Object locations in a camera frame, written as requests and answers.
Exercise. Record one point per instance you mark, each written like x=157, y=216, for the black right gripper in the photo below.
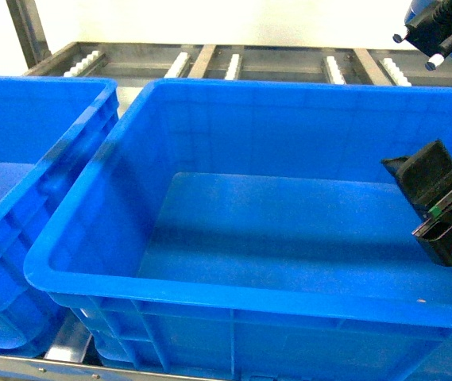
x=425, y=179

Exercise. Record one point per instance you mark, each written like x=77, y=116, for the blue crate upper right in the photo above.
x=248, y=230

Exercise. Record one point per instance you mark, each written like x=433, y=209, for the blue crate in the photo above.
x=50, y=127
x=248, y=230

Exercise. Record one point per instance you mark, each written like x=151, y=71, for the blue crate upper left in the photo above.
x=50, y=127

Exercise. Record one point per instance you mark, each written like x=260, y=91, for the grey metal shelf rack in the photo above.
x=72, y=354

